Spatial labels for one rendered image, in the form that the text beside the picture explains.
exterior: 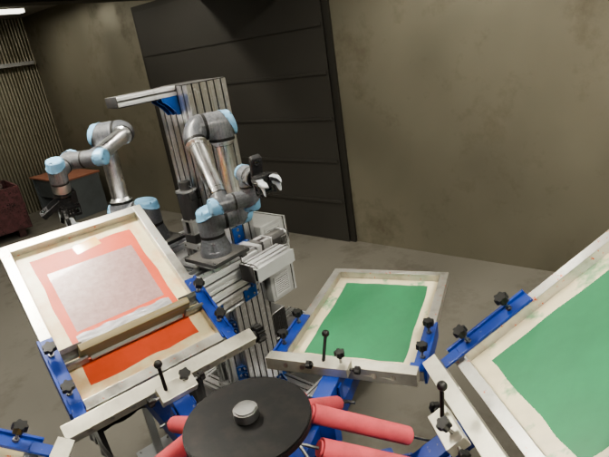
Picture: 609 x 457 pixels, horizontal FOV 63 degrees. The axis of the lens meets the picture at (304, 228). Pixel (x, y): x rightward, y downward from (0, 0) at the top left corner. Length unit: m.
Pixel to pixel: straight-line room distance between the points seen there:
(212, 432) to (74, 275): 1.10
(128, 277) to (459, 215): 3.40
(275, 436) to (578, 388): 0.77
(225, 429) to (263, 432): 0.09
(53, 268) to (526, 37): 3.57
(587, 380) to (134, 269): 1.63
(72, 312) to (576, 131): 3.63
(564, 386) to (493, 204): 3.31
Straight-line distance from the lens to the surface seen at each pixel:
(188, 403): 1.76
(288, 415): 1.26
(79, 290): 2.13
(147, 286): 2.11
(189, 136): 2.21
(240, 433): 1.24
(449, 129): 4.65
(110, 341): 1.89
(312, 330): 2.23
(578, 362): 1.53
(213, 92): 2.54
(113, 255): 2.22
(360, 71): 4.99
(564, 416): 1.46
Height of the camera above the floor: 2.13
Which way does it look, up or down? 20 degrees down
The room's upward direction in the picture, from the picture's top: 9 degrees counter-clockwise
